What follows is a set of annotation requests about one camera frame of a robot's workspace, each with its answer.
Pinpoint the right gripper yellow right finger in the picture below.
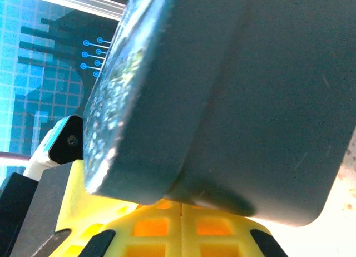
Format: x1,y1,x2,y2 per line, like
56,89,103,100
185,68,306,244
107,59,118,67
182,204,289,257

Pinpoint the starry night painted tin box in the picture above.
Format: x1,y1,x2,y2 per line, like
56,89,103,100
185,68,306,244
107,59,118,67
82,0,356,228

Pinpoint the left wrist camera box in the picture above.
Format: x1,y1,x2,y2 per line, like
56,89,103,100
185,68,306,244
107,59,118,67
23,115,84,182

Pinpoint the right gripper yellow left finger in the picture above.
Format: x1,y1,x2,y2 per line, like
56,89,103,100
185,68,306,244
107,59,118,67
79,201,184,257

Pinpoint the aluminium frame beam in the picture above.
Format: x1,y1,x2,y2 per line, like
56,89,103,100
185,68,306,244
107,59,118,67
8,0,132,22

